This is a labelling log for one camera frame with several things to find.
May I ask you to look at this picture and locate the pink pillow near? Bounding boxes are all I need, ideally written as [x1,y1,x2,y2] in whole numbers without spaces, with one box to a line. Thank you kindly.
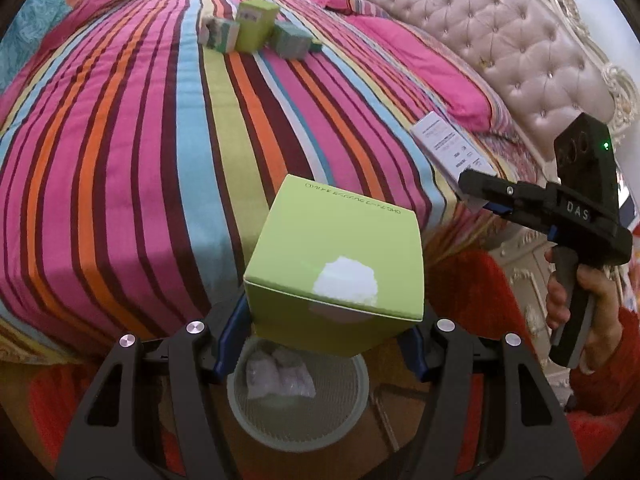
[345,15,514,134]

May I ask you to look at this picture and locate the red sleeve forearm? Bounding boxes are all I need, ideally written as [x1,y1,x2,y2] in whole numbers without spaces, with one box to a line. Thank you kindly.
[426,250,639,471]

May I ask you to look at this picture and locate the teal small box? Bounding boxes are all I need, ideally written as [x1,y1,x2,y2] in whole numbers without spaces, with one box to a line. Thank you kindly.
[268,21,323,60]

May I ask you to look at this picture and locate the tall green barcode box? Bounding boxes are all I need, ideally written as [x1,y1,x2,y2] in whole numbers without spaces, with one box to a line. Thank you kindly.
[235,0,280,53]

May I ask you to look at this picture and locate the tufted beige headboard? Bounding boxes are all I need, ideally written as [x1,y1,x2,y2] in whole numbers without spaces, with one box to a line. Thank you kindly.
[369,0,639,160]

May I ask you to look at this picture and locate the crumpled white trash in basket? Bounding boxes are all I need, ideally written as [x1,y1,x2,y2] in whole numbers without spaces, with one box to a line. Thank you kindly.
[245,347,317,400]

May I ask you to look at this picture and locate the right hand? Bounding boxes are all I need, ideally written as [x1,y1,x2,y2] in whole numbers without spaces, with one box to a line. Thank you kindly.
[543,248,624,375]

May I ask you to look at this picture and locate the teal white tissue pack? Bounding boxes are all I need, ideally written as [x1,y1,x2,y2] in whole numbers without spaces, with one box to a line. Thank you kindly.
[198,16,240,53]

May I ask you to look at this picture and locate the white mesh trash basket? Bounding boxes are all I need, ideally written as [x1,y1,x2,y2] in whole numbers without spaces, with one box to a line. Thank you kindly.
[227,337,369,453]

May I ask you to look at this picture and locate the large green cube box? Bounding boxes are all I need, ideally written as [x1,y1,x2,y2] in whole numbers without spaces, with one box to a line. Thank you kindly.
[244,174,425,356]

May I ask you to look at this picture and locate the striped colourful bed sheet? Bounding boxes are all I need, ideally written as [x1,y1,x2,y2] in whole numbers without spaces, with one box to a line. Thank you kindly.
[0,0,501,366]

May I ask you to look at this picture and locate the folded colourful duvet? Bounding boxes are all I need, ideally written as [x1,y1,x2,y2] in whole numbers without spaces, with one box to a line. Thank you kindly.
[1,0,115,118]

